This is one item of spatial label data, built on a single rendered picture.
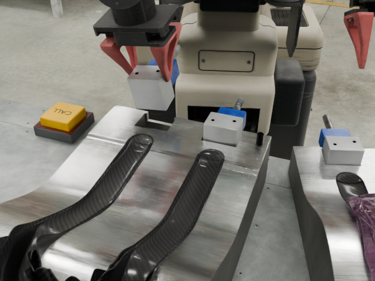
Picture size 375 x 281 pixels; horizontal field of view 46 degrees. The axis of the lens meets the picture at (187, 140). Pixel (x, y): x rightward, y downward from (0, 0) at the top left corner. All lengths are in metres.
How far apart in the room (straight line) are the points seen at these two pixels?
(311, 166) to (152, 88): 0.26
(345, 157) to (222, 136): 0.19
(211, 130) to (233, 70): 0.38
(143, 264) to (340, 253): 0.21
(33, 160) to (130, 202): 0.28
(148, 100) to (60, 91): 2.05
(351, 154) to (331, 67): 2.32
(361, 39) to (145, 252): 0.40
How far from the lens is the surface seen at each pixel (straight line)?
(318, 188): 0.64
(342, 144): 0.69
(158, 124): 0.71
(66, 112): 0.84
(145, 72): 0.63
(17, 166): 0.79
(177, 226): 0.53
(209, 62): 0.99
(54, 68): 2.95
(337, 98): 2.64
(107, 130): 0.68
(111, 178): 0.60
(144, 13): 0.58
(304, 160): 0.69
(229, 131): 0.63
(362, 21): 0.64
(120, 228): 0.50
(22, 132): 0.87
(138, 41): 0.58
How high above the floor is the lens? 1.27
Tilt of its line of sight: 36 degrees down
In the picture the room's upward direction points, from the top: straight up
